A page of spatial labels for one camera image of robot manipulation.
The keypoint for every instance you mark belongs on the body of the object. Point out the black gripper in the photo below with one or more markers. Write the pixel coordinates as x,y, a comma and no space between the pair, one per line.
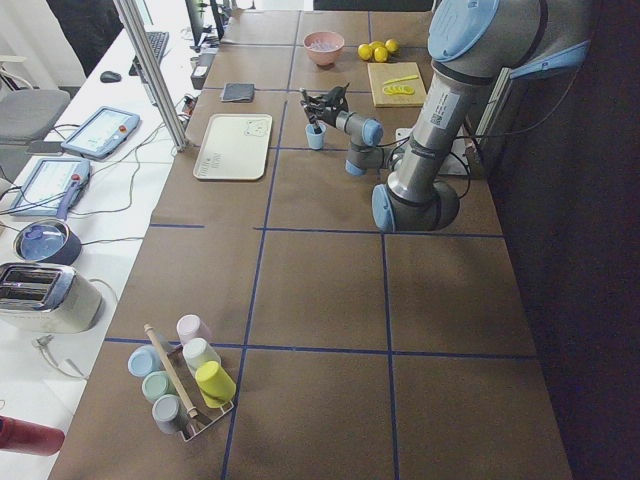
327,114

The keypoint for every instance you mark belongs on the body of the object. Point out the steel muddler black tip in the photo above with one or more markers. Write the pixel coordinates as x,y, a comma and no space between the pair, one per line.
310,111

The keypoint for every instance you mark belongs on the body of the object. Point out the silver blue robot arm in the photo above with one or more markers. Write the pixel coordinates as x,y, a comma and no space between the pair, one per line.
469,43

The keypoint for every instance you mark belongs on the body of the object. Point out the light blue plastic cup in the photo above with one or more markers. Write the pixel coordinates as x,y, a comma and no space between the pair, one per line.
315,134

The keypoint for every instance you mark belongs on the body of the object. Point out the pink bowl of ice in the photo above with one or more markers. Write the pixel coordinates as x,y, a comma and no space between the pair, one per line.
324,47

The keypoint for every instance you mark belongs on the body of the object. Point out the cup rack with cups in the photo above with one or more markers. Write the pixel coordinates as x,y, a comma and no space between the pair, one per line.
186,384

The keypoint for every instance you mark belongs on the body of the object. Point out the bamboo cutting board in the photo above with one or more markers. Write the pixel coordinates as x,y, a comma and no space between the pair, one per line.
396,84

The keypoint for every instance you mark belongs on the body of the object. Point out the lemon slices row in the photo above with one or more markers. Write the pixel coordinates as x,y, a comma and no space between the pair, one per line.
399,89

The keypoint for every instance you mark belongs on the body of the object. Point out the grey folded cloth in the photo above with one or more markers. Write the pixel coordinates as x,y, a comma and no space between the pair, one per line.
234,92

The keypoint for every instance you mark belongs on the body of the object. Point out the cream bear tray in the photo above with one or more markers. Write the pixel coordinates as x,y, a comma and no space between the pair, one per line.
234,147

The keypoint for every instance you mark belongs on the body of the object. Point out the yellow plastic knife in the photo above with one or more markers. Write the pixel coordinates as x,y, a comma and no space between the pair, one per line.
401,79

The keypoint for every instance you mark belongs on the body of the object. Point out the black box with label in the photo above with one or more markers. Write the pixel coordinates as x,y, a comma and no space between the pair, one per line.
201,70

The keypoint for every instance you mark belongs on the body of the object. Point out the white pillar with base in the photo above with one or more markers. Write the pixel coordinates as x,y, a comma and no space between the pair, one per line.
455,164

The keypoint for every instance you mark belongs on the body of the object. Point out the black computer mouse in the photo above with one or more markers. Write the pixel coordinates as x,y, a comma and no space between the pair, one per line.
110,77

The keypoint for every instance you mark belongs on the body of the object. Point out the blue teach pendant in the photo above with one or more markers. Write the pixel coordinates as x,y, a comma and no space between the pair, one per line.
101,134
54,183

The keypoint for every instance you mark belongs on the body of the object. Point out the blue pot with lid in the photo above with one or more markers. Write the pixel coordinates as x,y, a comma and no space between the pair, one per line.
48,241

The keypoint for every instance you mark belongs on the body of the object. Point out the red bottle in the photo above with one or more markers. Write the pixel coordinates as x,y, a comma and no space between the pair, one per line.
30,438

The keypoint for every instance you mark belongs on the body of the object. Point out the aluminium frame post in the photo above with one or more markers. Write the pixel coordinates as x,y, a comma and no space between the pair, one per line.
133,24

